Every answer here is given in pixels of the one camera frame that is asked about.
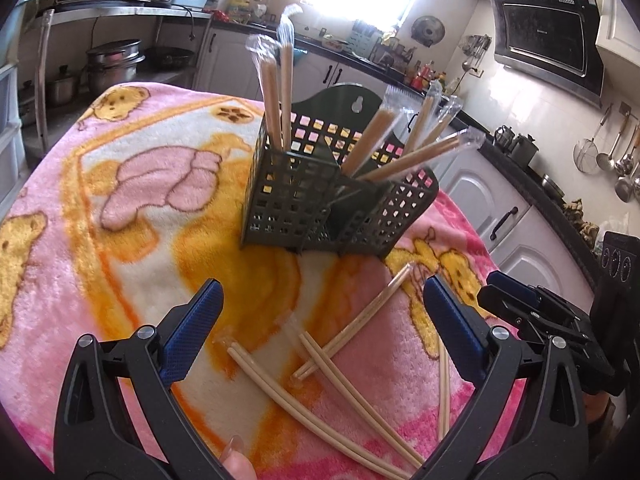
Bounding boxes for chopsticks pair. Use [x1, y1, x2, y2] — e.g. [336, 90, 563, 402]
[224, 339, 409, 480]
[277, 3, 303, 151]
[245, 35, 283, 151]
[358, 127, 486, 182]

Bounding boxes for person right hand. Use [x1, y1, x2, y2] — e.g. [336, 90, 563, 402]
[582, 391, 611, 425]

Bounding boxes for person left hand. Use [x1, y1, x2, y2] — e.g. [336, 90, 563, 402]
[220, 436, 257, 480]

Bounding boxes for pink cartoon blanket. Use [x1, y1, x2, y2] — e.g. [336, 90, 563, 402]
[1, 84, 494, 479]

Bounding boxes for steel kettle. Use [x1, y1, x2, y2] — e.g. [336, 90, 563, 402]
[494, 125, 515, 153]

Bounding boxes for dark green utensil basket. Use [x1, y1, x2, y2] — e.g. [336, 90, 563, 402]
[241, 84, 439, 258]

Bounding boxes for black range hood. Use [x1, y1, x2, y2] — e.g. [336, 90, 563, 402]
[489, 0, 604, 107]

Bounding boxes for stacked steel pots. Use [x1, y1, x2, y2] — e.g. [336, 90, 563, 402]
[86, 39, 145, 96]

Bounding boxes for wire skimmer strainer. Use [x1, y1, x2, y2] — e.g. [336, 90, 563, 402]
[573, 104, 612, 176]

